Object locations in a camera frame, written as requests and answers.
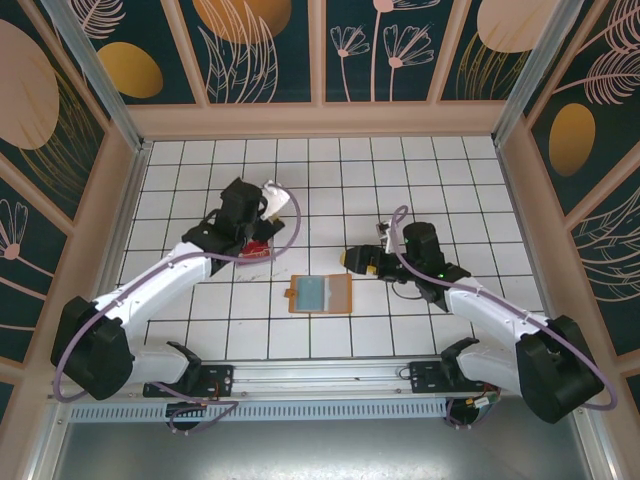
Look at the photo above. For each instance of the red credit card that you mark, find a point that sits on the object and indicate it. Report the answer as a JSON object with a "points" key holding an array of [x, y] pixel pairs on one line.
{"points": [[255, 250]]}

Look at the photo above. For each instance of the orange leather card holder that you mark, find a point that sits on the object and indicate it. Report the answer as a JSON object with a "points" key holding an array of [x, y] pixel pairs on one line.
{"points": [[342, 292]]}

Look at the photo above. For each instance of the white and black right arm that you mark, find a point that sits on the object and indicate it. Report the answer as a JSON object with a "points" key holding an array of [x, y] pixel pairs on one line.
{"points": [[490, 307]]}

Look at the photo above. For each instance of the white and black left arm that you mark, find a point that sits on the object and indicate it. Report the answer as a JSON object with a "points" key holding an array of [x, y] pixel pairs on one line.
{"points": [[160, 280]]}

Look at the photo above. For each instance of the yellow power connector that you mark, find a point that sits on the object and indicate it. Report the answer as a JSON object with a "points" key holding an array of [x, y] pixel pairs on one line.
{"points": [[481, 401]]}

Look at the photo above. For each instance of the grey metal sheet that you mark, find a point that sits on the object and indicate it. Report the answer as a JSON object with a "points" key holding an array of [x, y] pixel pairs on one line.
{"points": [[320, 452]]}

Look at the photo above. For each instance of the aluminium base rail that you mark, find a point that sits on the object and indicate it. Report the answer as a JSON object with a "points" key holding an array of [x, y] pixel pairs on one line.
{"points": [[320, 377]]}

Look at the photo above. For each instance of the aluminium frame post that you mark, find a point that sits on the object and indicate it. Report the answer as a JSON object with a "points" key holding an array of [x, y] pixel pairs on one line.
{"points": [[102, 75], [531, 75]]}

